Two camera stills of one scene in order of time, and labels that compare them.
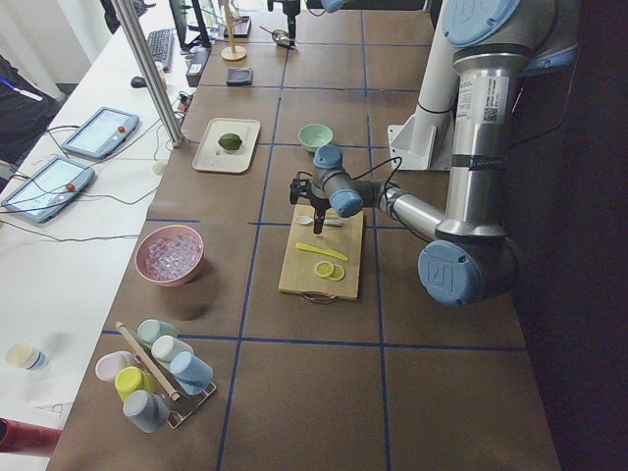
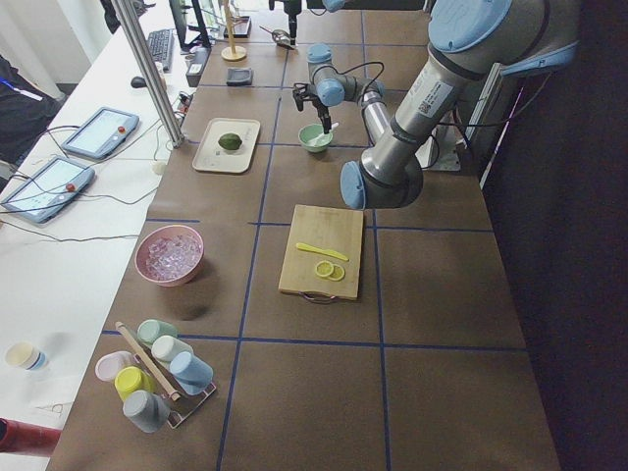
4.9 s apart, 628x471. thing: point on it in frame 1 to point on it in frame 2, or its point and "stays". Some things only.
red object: x=27 y=440 stays
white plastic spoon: x=307 y=221 to x=324 y=138
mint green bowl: x=313 y=135 stays
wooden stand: x=233 y=52 stays
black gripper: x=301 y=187 to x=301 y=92
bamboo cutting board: x=298 y=267 stays
